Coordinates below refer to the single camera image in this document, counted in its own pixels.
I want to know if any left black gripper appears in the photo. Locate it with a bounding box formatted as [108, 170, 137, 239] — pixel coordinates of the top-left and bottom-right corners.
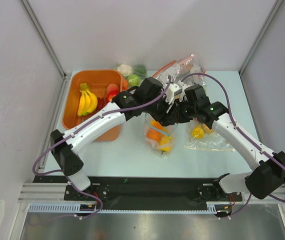
[142, 90, 178, 127]

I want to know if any blue zip clear bag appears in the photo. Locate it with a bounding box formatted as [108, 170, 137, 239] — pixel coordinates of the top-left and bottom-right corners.
[143, 113, 178, 156]

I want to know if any fake yellow lemon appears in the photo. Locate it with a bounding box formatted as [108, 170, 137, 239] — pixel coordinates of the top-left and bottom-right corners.
[158, 135, 172, 153]

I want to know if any yellow fake banana bunch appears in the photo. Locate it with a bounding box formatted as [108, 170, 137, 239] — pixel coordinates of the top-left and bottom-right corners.
[77, 83, 98, 117]

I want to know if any fake orange mango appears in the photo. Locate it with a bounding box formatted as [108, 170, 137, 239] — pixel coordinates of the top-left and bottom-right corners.
[150, 120, 163, 130]

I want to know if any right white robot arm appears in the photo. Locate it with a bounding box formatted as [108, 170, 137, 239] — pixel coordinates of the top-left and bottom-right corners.
[176, 84, 285, 201]

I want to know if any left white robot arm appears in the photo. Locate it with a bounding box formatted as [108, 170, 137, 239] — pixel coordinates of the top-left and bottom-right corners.
[50, 77, 182, 200]

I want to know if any fake green apple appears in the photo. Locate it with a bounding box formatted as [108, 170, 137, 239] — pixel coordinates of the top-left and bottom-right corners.
[127, 73, 141, 88]

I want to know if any bag with cauliflower and apple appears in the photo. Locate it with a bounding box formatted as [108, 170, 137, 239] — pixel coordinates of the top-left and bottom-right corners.
[113, 63, 147, 90]

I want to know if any fake brown potato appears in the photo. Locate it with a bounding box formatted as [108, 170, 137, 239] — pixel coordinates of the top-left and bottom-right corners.
[203, 126, 215, 134]

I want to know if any fake yellow pepper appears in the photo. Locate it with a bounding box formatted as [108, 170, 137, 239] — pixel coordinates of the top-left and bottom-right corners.
[191, 125, 205, 139]

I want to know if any fake white cauliflower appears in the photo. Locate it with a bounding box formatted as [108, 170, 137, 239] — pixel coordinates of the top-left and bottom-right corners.
[116, 63, 134, 77]

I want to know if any clear bag with pear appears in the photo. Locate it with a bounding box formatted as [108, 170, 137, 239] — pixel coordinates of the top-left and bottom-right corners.
[183, 120, 236, 152]

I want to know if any red zip bag of food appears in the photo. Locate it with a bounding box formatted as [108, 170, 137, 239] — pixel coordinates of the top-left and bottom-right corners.
[152, 54, 207, 89]

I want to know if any fake peach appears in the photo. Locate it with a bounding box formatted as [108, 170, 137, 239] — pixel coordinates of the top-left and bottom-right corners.
[106, 83, 120, 95]

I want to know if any fake red apple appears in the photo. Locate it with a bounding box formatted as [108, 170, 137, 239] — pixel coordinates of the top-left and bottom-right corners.
[106, 91, 120, 103]

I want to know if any orange plastic basket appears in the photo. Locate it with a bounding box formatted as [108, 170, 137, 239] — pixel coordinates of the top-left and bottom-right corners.
[62, 69, 128, 130]

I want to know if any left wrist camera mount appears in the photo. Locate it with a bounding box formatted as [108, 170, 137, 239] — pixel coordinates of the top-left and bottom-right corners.
[165, 83, 182, 104]

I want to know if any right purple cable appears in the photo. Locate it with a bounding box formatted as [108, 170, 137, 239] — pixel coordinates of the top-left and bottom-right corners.
[181, 73, 285, 221]

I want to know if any purple cable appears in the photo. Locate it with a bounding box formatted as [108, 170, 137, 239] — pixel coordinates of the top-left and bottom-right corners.
[32, 74, 172, 221]
[181, 73, 285, 221]

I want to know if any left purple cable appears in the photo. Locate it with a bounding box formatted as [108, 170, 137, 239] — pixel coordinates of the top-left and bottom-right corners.
[32, 74, 172, 221]

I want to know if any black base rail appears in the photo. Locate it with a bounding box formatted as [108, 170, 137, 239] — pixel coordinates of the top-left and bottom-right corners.
[32, 174, 252, 211]

